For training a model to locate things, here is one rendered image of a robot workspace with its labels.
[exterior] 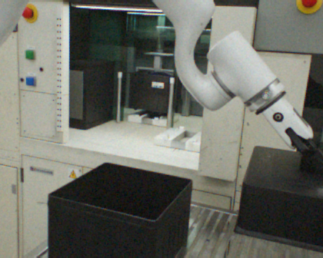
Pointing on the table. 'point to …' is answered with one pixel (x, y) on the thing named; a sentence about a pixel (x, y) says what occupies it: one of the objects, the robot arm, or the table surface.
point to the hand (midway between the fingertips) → (318, 160)
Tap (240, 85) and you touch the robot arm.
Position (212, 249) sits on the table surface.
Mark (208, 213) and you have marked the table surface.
